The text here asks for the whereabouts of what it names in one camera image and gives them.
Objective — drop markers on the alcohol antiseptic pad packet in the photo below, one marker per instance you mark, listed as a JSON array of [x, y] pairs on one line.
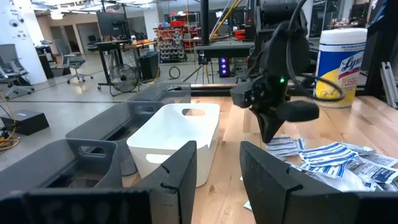
[[379, 175]]

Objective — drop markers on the black cart post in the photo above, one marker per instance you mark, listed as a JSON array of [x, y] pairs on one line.
[[204, 21]]

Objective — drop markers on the black floor fan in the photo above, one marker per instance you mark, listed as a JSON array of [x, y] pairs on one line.
[[124, 77]]

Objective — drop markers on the parts storage rack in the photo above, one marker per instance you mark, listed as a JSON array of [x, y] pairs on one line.
[[172, 40]]

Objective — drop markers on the dark grey side cart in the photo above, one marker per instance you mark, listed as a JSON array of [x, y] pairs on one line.
[[225, 49]]

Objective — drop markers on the black desk monitor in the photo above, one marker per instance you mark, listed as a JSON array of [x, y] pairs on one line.
[[110, 23]]

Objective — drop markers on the black speaker cabinet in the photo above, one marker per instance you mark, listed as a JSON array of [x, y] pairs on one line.
[[149, 65]]

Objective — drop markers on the black equipment stand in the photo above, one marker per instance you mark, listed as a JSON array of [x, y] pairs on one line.
[[381, 46]]

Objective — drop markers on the yellow pole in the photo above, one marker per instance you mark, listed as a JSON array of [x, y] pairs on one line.
[[224, 19]]

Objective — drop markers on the red storage box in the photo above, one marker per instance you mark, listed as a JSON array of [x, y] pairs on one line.
[[239, 35]]

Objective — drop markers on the computer tower with LEDs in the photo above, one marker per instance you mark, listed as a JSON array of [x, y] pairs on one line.
[[224, 67]]

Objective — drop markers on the Lysol wipes canister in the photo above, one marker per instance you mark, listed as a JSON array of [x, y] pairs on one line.
[[339, 65]]

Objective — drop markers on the black standing desk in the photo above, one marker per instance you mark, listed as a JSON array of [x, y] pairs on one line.
[[105, 46]]

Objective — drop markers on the silver aluminium profile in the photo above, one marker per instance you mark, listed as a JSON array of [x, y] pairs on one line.
[[390, 84]]

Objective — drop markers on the grey blue office chair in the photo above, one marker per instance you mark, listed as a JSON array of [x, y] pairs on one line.
[[73, 62]]

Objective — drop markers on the white printed first aid packet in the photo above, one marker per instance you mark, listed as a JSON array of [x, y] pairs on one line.
[[247, 206], [339, 183], [388, 187], [381, 160]]

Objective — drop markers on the wooden workbench top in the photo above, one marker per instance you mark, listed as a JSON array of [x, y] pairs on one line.
[[140, 45]]

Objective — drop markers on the black rectangular box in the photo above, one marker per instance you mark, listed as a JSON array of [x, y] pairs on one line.
[[26, 121]]

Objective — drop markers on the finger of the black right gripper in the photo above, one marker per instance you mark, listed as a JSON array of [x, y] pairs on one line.
[[262, 124], [273, 127]]

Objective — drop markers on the white plastic bin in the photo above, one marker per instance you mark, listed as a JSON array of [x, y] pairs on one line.
[[174, 130]]

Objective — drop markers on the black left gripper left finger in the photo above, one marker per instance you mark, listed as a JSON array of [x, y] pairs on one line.
[[177, 186]]

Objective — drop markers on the white packet black print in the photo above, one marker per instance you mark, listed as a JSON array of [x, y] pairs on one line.
[[357, 148]]

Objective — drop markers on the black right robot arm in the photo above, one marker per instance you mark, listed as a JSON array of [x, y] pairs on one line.
[[280, 40]]

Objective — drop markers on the grey plastic bin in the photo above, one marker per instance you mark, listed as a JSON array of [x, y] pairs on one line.
[[102, 121], [37, 166], [161, 91]]

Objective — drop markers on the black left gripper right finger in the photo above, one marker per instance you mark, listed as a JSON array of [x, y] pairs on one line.
[[267, 193]]

